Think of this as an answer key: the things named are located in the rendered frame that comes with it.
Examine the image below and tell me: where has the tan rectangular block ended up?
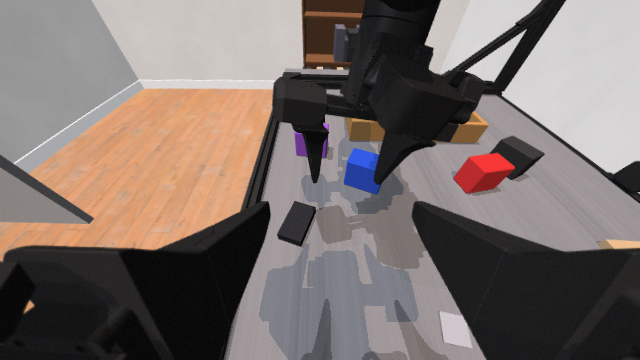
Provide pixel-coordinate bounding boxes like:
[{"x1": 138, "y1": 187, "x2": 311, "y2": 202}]
[{"x1": 597, "y1": 239, "x2": 640, "y2": 249}]

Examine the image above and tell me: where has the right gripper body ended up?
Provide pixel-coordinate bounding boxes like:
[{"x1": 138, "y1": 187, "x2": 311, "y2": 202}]
[{"x1": 272, "y1": 17, "x2": 434, "y2": 128}]

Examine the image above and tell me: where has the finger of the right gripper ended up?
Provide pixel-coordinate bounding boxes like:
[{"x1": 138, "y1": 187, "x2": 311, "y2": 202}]
[
  {"x1": 291, "y1": 123, "x2": 329, "y2": 183},
  {"x1": 374, "y1": 131, "x2": 436, "y2": 185}
]

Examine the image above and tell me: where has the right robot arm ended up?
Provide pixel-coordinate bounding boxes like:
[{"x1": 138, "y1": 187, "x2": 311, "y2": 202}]
[{"x1": 352, "y1": 0, "x2": 486, "y2": 140}]

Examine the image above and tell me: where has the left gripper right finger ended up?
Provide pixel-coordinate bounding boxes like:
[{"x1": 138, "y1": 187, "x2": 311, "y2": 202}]
[{"x1": 412, "y1": 201, "x2": 640, "y2": 360}]

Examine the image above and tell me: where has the blue block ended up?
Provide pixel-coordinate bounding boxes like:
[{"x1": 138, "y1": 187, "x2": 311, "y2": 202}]
[{"x1": 344, "y1": 148, "x2": 382, "y2": 194}]

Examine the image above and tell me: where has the purple block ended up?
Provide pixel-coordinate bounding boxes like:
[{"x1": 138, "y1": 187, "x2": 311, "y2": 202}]
[{"x1": 295, "y1": 124, "x2": 329, "y2": 158}]

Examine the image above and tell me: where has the red block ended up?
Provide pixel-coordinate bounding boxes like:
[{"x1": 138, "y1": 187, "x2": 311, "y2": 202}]
[{"x1": 453, "y1": 153, "x2": 515, "y2": 193}]

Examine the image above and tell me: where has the wooden tray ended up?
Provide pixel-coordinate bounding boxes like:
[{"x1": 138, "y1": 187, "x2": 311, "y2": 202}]
[{"x1": 345, "y1": 111, "x2": 489, "y2": 143}]

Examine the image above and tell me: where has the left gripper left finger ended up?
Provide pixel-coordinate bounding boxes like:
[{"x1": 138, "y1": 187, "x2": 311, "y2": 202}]
[{"x1": 3, "y1": 201, "x2": 271, "y2": 360}]

